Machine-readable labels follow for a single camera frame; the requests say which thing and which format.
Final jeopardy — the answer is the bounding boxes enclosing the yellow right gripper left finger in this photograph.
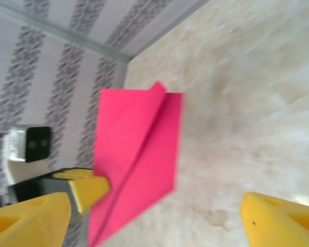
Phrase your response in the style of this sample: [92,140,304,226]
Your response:
[0,192,72,247]

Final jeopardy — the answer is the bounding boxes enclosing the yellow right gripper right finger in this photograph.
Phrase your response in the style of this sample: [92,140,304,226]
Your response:
[241,192,309,247]

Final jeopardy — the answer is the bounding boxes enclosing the pink square paper sheet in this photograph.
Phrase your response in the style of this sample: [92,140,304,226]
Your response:
[87,81,184,247]

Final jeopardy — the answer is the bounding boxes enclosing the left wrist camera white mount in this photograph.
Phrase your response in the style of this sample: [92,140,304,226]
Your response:
[4,125,52,186]

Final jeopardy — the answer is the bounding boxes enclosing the aluminium left side rail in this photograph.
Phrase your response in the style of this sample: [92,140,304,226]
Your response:
[114,60,131,91]

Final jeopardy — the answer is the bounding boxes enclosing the aluminium left corner post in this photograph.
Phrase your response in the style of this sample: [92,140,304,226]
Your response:
[0,0,131,65]

